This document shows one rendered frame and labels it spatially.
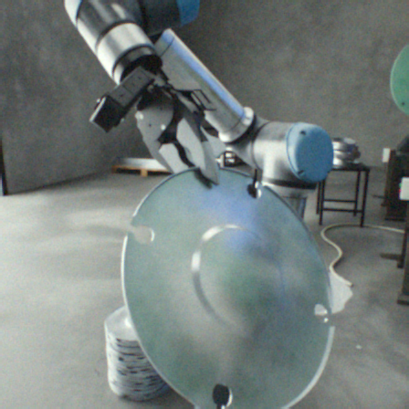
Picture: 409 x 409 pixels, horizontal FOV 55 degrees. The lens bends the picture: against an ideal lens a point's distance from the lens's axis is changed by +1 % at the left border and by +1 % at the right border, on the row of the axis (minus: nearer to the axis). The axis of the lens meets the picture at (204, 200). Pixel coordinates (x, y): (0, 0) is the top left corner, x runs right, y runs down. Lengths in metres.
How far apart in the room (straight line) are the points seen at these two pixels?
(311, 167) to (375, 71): 6.67
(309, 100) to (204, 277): 7.14
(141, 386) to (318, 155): 1.19
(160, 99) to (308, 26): 7.15
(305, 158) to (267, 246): 0.32
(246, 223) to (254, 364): 0.17
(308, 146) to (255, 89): 6.96
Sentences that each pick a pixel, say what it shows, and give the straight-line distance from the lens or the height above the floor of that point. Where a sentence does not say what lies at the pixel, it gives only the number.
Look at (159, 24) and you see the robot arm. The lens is 0.66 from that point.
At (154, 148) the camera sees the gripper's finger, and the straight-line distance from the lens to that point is 0.53.
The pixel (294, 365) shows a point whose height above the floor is 0.84.
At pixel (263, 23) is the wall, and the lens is 7.82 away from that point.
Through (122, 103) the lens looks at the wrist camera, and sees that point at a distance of 0.46.
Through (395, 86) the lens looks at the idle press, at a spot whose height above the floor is 1.25.
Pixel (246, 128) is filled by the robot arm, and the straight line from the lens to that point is 0.87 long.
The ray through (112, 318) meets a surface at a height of 0.26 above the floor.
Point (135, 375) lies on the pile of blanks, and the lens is 1.66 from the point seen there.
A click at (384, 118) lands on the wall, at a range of 7.43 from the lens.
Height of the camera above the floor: 1.14
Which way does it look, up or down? 15 degrees down
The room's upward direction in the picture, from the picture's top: straight up
